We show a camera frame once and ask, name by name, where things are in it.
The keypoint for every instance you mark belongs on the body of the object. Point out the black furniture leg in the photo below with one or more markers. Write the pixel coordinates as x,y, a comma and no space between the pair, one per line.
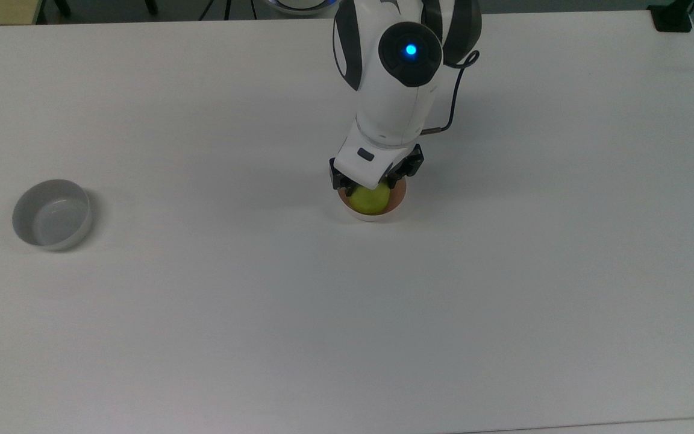
151,6
62,7

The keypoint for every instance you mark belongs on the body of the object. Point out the pink bowl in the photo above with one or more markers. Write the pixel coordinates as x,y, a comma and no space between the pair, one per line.
401,194

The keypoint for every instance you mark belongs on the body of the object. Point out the green apple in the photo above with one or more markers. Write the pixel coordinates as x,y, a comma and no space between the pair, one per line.
371,202

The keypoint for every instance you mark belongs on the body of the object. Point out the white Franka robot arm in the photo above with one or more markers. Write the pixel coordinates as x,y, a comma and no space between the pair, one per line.
395,108

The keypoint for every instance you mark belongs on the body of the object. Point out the grey bowl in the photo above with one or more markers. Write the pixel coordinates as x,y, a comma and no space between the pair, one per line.
52,217

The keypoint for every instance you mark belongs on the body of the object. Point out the black tripod legs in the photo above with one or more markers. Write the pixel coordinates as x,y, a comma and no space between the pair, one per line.
226,7

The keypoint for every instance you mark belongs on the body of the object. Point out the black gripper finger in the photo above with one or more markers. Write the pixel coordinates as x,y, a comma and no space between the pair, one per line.
339,179
410,161

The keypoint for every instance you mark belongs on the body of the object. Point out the black table clamp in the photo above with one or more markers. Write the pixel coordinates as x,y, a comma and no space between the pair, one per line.
672,17

